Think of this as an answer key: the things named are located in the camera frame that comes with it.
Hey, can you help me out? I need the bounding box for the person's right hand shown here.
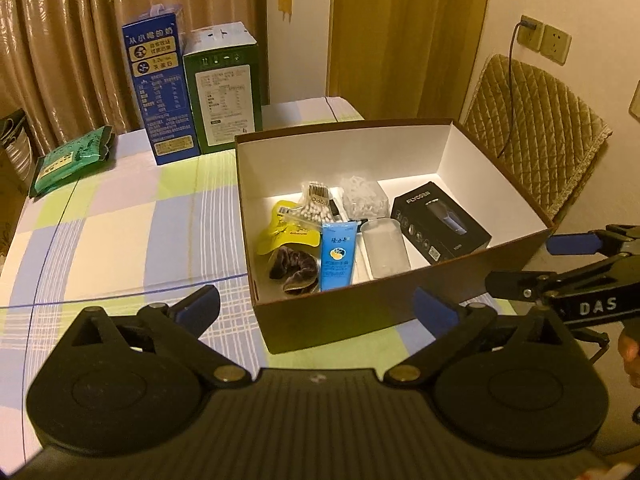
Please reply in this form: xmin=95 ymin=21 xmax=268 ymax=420
xmin=617 ymin=332 xmax=640 ymax=389

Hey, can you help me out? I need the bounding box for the checked tablecloth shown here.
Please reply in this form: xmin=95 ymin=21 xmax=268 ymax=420
xmin=0 ymin=96 xmax=531 ymax=461

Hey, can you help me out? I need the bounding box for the white toothbrush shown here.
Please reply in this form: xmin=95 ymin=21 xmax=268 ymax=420
xmin=327 ymin=186 xmax=352 ymax=224

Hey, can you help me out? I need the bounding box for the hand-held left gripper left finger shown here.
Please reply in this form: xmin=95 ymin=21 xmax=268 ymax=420
xmin=70 ymin=285 xmax=253 ymax=389

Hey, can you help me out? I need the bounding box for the cotton swab bag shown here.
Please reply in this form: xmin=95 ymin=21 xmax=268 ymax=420
xmin=287 ymin=180 xmax=335 ymax=224

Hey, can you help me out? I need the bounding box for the green packet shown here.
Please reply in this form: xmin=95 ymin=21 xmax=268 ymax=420
xmin=28 ymin=126 xmax=117 ymax=199

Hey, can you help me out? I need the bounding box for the black product box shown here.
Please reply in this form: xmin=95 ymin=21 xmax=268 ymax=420
xmin=390 ymin=181 xmax=493 ymax=265

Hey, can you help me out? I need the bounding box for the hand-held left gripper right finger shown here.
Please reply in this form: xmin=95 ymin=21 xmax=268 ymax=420
xmin=385 ymin=287 xmax=569 ymax=388

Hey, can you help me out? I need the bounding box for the quilted chair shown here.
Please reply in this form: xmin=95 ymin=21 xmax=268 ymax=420
xmin=459 ymin=54 xmax=614 ymax=222

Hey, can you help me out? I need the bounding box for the blue carton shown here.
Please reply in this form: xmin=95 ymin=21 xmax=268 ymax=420
xmin=121 ymin=4 xmax=197 ymax=166

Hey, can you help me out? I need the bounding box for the wall socket plate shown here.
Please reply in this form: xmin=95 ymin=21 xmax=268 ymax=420
xmin=542 ymin=24 xmax=573 ymax=65
xmin=517 ymin=15 xmax=546 ymax=52

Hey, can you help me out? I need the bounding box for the yellow pouch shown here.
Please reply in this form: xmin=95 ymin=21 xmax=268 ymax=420
xmin=256 ymin=200 xmax=323 ymax=257

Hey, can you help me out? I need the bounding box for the clear plastic cup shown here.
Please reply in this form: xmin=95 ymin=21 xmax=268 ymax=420
xmin=360 ymin=217 xmax=412 ymax=280

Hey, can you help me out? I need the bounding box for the dark velvet scrunchie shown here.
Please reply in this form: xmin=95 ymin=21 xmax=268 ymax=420
xmin=268 ymin=246 xmax=321 ymax=295

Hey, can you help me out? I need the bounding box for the brown cardboard box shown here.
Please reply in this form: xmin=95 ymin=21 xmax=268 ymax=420
xmin=234 ymin=117 xmax=556 ymax=356

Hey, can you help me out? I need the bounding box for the blue toothpaste tube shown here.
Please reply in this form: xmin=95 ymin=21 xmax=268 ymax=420
xmin=319 ymin=220 xmax=361 ymax=293

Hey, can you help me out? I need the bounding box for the dark charger cable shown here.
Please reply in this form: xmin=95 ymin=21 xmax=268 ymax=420
xmin=499 ymin=22 xmax=524 ymax=162

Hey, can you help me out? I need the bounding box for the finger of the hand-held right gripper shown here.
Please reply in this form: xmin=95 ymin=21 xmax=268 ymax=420
xmin=485 ymin=269 xmax=559 ymax=303
xmin=546 ymin=225 xmax=640 ymax=258

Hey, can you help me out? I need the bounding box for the beige curtain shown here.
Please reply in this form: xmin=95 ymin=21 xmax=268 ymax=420
xmin=0 ymin=0 xmax=271 ymax=142

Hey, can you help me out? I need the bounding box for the green carton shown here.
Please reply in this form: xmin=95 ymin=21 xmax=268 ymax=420
xmin=181 ymin=22 xmax=264 ymax=155

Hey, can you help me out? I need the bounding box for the clear floss pick box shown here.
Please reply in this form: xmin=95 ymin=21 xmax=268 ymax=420
xmin=340 ymin=175 xmax=391 ymax=220

